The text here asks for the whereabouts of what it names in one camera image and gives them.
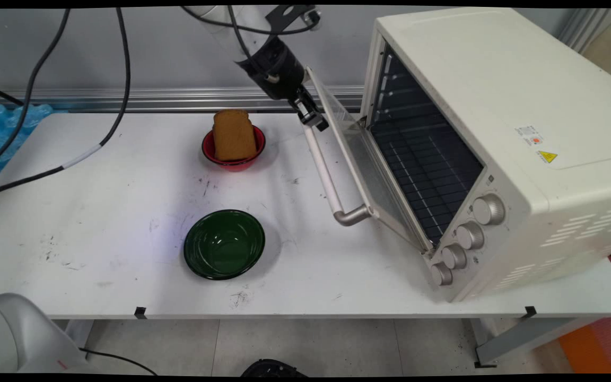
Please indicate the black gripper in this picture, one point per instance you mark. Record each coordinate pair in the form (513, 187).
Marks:
(273, 69)

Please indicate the grey white robot base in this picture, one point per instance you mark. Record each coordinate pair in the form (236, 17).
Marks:
(14, 334)

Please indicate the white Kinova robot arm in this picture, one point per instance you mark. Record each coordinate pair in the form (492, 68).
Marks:
(231, 26)

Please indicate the brown bread slice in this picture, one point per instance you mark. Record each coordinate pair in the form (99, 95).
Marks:
(234, 135)

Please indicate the red bowl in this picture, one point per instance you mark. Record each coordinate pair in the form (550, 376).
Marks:
(234, 159)

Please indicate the dark green bowl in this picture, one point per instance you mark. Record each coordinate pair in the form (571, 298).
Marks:
(224, 244)

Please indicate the silver oven knob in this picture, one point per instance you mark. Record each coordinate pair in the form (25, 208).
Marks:
(442, 274)
(489, 209)
(470, 235)
(454, 257)

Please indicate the cream toaster oven body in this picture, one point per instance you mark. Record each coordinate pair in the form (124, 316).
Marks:
(523, 106)

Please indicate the black round floor object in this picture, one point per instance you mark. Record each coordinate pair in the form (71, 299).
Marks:
(273, 369)

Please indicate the black table edge clip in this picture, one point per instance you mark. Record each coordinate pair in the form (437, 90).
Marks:
(140, 312)
(530, 311)

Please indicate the blue plastic wrap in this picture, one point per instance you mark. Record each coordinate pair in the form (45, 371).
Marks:
(3, 132)

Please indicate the grey metal table leg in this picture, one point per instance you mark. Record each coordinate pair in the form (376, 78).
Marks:
(528, 337)

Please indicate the white table leg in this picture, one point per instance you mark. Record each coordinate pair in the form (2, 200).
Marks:
(78, 331)

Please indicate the orange floor object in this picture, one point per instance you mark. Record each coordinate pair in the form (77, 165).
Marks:
(584, 347)

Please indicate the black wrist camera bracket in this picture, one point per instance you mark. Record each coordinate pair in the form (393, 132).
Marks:
(287, 11)

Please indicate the aluminium frame rail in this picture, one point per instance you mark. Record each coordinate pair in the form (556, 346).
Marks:
(178, 99)

